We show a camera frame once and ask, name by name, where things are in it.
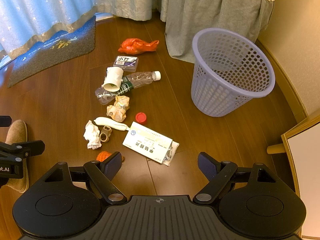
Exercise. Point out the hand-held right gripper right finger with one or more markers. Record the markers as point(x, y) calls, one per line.
point(206, 165)

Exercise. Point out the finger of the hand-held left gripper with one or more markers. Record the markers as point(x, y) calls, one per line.
point(5, 121)
point(30, 147)

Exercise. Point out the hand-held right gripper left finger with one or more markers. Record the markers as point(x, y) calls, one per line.
point(113, 164)

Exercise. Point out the white tissue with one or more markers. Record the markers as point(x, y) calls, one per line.
point(91, 133)

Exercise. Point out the white medicine box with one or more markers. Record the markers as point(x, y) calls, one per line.
point(145, 142)

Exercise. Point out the beige wrapper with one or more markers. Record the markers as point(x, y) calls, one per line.
point(120, 105)

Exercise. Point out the clear plastic bottle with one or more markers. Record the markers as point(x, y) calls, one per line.
point(140, 78)

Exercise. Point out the lavender plastic mesh basket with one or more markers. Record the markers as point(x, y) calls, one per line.
point(195, 45)

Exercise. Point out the orange peel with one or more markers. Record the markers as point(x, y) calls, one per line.
point(102, 155)

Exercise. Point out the beige slipper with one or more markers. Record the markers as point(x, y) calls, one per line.
point(17, 130)

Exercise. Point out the small brown plastic piece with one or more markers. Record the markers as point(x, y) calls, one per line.
point(105, 133)

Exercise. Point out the clear plastic wrapper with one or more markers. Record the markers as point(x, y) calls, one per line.
point(173, 152)

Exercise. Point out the white toothbrush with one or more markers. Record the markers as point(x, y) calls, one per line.
point(107, 122)

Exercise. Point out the red bottle cap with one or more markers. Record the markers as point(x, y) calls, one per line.
point(141, 118)

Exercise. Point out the white paper cup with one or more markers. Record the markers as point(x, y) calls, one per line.
point(112, 78)

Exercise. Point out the blue doormat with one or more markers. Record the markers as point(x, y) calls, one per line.
point(62, 42)

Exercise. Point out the small purple plastic box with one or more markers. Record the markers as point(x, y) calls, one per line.
point(126, 63)

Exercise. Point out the wooden cabinet with white door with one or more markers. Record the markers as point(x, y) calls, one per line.
point(307, 155)

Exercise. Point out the red plastic bag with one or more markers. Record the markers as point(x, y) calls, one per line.
point(132, 46)

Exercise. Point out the sheer blue star curtain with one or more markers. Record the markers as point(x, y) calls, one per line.
point(37, 5)

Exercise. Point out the grey-green lace-trimmed bed skirt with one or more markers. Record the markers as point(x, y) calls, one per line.
point(212, 5)

